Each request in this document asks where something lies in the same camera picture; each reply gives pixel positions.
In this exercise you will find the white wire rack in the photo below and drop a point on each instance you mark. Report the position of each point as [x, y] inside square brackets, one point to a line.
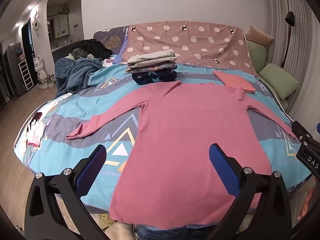
[25, 75]

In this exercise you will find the grey curtain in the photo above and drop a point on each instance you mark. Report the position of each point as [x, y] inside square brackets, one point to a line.
[302, 60]

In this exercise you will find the salmon folded garment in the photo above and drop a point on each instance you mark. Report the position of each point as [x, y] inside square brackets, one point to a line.
[234, 81]

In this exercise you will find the pink polka-dot sheet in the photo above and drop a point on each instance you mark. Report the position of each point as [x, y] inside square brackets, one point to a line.
[200, 44]

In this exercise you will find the tan pillow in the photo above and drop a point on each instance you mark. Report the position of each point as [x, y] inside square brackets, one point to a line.
[259, 37]

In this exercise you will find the navy star folded garment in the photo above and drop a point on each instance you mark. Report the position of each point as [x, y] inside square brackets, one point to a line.
[162, 75]

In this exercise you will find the blue jeans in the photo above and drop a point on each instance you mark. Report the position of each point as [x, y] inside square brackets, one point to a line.
[190, 232]

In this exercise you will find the white gloves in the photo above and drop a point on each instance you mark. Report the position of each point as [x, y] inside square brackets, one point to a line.
[35, 132]

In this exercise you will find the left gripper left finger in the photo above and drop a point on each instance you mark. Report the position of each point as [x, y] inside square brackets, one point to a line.
[43, 217]

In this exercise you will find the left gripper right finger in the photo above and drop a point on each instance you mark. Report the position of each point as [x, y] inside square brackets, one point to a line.
[272, 217]

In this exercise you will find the black clothes pile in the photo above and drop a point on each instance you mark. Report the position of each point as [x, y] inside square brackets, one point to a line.
[85, 47]

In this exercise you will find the red phone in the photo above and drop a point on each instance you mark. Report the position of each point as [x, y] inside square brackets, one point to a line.
[36, 117]

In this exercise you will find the blue patterned duvet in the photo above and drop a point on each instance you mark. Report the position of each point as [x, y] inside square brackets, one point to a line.
[62, 147]

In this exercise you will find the teal blue blanket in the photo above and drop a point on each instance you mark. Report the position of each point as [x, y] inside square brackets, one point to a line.
[72, 75]

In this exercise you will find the green pillow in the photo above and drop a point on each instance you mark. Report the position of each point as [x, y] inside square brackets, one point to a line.
[280, 80]
[258, 55]

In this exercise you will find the black floor lamp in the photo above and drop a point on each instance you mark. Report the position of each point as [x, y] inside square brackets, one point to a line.
[290, 20]

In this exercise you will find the pink long-sleeve shirt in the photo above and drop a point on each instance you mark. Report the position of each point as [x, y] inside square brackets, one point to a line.
[168, 180]

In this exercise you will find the white cat figurine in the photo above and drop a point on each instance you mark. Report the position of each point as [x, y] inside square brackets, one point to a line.
[41, 74]

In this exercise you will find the floral folded garment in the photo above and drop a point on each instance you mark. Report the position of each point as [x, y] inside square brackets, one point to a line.
[161, 66]

